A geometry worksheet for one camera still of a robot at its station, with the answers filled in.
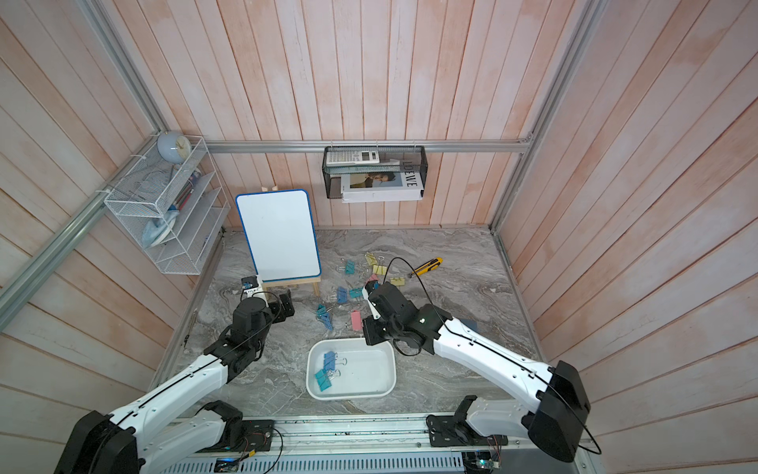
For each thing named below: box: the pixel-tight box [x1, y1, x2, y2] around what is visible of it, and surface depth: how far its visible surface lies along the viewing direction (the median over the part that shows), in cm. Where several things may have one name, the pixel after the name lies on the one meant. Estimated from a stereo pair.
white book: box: [340, 171, 424, 204], surface depth 95 cm
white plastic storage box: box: [305, 337, 397, 400], surface depth 85 cm
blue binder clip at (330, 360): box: [323, 350, 337, 372], surface depth 87 cm
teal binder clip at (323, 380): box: [313, 369, 333, 393], surface depth 83 cm
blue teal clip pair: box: [315, 303, 333, 331], surface depth 95 cm
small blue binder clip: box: [336, 286, 348, 304], surface depth 101 cm
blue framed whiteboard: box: [234, 189, 322, 283], surface depth 89 cm
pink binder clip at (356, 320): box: [351, 310, 363, 331], surface depth 79 cm
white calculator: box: [325, 150, 380, 166], surface depth 92 cm
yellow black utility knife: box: [412, 256, 444, 276], surface depth 109 cm
